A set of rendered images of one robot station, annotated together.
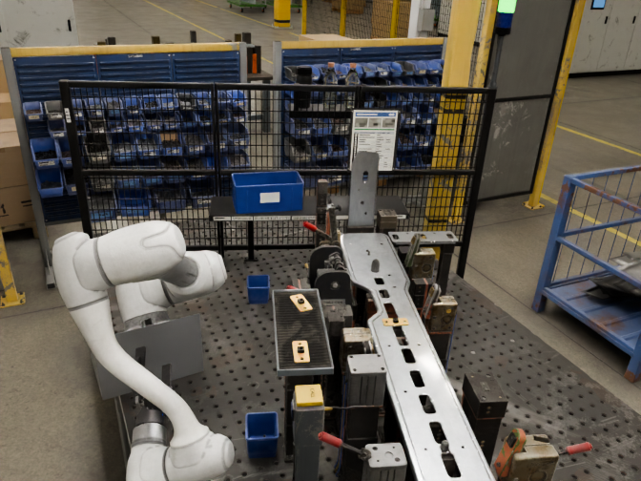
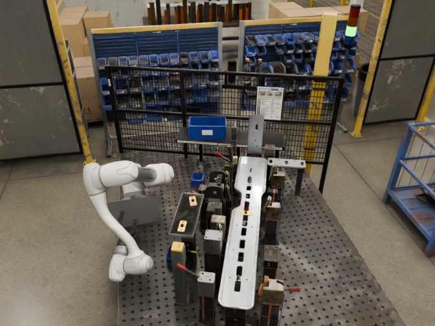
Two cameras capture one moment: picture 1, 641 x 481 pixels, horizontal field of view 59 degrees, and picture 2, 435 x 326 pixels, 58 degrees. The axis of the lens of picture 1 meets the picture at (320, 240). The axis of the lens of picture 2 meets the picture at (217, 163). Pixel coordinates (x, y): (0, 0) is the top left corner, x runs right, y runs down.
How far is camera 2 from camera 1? 0.95 m
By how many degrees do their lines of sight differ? 15
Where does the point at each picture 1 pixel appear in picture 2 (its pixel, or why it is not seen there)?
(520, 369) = (322, 243)
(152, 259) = (121, 178)
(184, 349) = (149, 210)
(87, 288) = (95, 187)
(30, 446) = (88, 240)
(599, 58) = not seen: outside the picture
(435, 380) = (250, 246)
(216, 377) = (164, 225)
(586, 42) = not seen: outside the picture
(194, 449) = (134, 260)
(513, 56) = (404, 30)
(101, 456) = not seen: hidden behind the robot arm
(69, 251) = (89, 171)
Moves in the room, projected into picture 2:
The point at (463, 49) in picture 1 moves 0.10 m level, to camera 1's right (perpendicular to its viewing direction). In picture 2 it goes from (323, 54) to (337, 55)
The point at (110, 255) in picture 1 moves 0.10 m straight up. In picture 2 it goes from (104, 175) to (101, 161)
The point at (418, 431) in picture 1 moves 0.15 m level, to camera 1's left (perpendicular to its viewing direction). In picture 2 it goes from (230, 269) to (204, 263)
